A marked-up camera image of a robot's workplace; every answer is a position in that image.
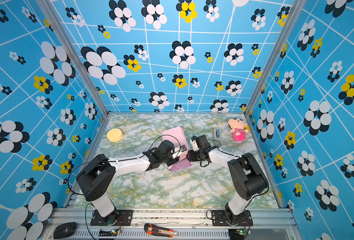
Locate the small circuit board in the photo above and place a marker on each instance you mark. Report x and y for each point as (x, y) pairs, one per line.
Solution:
(108, 233)
(236, 233)

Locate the aluminium frame post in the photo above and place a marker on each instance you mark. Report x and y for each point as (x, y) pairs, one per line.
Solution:
(295, 11)
(63, 37)

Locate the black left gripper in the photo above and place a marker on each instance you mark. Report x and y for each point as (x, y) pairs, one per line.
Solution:
(174, 161)

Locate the orange black utility knife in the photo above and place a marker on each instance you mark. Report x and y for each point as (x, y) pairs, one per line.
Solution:
(154, 230)

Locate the small grey white device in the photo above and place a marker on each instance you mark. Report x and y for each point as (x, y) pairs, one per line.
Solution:
(217, 135)

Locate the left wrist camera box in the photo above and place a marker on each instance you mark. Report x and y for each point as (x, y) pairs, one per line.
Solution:
(180, 152)

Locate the aluminium frame post left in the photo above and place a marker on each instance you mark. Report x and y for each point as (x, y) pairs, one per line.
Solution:
(63, 37)

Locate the yellow round sponge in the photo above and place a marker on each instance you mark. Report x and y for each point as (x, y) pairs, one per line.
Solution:
(114, 135)

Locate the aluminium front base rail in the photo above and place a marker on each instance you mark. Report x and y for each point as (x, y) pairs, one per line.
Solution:
(190, 224)

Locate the black computer mouse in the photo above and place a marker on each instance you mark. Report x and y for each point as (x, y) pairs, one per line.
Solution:
(64, 230)

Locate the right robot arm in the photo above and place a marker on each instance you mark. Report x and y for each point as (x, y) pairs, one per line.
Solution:
(248, 178)

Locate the right small circuit board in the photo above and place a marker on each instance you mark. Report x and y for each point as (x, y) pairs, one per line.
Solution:
(236, 233)

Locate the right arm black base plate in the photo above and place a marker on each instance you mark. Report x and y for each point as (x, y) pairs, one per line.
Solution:
(222, 218)

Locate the left small circuit board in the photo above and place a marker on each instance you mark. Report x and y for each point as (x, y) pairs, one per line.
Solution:
(108, 233)

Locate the purple wrapping paper sheet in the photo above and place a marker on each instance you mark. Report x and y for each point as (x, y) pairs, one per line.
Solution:
(177, 137)

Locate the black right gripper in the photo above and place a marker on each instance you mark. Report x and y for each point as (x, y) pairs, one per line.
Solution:
(191, 157)

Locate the aluminium frame post right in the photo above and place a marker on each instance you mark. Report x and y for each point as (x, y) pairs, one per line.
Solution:
(295, 11)

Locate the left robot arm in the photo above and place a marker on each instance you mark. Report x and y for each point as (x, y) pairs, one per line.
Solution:
(95, 178)

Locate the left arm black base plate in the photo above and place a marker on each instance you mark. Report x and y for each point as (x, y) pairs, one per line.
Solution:
(126, 216)

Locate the pink plush doll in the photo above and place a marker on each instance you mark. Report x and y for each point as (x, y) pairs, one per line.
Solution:
(239, 129)

